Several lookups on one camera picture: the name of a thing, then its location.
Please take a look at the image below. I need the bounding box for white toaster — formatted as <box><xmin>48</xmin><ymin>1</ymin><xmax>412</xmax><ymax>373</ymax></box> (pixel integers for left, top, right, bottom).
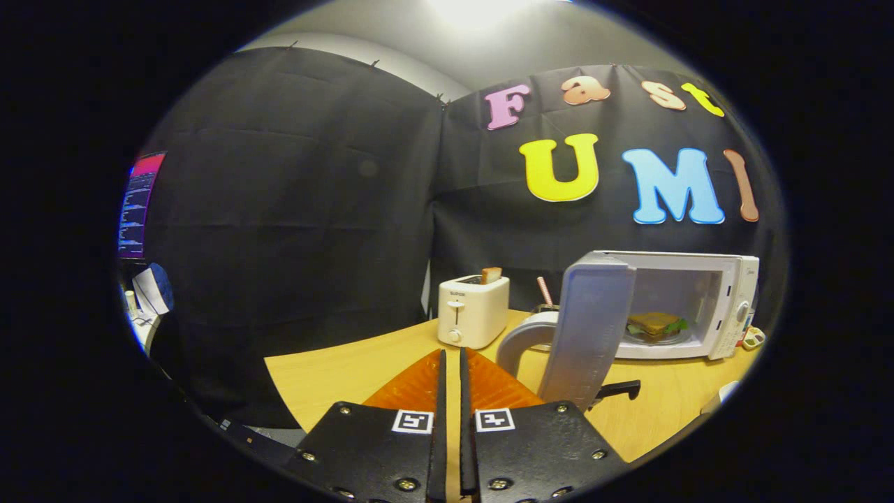
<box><xmin>437</xmin><ymin>272</ymin><xmax>511</xmax><ymax>350</ymax></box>

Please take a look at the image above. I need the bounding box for lettuce sandwich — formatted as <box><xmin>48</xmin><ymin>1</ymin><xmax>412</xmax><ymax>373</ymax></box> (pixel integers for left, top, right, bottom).
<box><xmin>626</xmin><ymin>312</ymin><xmax>689</xmax><ymax>344</ymax></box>

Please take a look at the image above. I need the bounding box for white and blue bag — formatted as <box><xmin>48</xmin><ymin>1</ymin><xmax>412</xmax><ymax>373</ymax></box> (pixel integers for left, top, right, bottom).
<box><xmin>133</xmin><ymin>263</ymin><xmax>174</xmax><ymax>315</ymax></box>

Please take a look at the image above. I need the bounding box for large ceiling light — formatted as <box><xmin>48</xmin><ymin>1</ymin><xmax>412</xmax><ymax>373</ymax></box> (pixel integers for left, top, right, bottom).
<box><xmin>426</xmin><ymin>0</ymin><xmax>538</xmax><ymax>29</ymax></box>

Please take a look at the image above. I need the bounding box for white microwave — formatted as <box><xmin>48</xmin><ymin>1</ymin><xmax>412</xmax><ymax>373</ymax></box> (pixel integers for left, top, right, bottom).
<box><xmin>496</xmin><ymin>250</ymin><xmax>760</xmax><ymax>413</ymax></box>

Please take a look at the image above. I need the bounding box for computer monitor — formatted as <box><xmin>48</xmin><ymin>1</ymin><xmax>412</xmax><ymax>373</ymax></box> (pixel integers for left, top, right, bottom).
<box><xmin>117</xmin><ymin>152</ymin><xmax>167</xmax><ymax>261</ymax></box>

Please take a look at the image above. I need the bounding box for black backdrop cloth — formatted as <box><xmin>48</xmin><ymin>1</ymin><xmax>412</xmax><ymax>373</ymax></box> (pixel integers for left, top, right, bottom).
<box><xmin>143</xmin><ymin>45</ymin><xmax>786</xmax><ymax>430</ymax></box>

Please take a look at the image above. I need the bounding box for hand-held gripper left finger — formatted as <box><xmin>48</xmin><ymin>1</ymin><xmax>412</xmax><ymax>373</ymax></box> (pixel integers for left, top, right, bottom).
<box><xmin>286</xmin><ymin>348</ymin><xmax>448</xmax><ymax>503</ymax></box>

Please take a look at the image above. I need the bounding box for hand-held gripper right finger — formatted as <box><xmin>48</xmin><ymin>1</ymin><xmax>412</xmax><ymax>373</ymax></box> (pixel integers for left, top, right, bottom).
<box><xmin>459</xmin><ymin>348</ymin><xmax>629</xmax><ymax>503</ymax></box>

